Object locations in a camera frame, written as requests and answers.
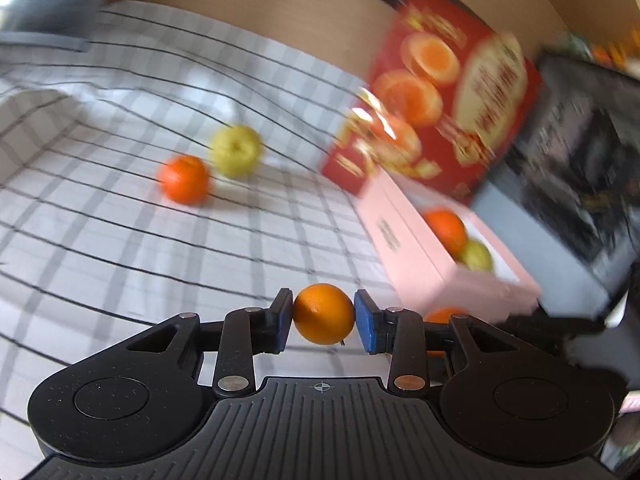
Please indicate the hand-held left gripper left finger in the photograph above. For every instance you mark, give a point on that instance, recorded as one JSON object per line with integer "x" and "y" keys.
{"x": 282, "y": 321}

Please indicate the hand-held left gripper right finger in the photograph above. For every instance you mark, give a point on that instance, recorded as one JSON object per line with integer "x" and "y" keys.
{"x": 366, "y": 322}

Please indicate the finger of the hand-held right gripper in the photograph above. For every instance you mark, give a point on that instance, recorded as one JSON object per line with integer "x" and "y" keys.
{"x": 550, "y": 324}

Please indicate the small orange kumquat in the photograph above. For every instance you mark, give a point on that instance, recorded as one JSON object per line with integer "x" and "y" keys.
{"x": 323, "y": 314}

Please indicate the tangerine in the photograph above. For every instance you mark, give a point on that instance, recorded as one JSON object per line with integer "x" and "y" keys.
{"x": 184, "y": 179}
{"x": 442, "y": 316}

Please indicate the pink cardboard box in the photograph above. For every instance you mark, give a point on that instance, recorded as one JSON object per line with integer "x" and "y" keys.
{"x": 425, "y": 265}

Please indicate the large orange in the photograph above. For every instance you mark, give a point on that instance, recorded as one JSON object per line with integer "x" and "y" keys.
{"x": 445, "y": 230}

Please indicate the green apple inside box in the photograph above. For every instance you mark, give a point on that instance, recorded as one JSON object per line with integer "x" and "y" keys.
{"x": 477, "y": 256}

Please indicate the black appliance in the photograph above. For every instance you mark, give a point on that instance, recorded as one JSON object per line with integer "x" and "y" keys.
{"x": 575, "y": 170}

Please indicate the white checked tablecloth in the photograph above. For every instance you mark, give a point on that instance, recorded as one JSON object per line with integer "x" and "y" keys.
{"x": 125, "y": 240}

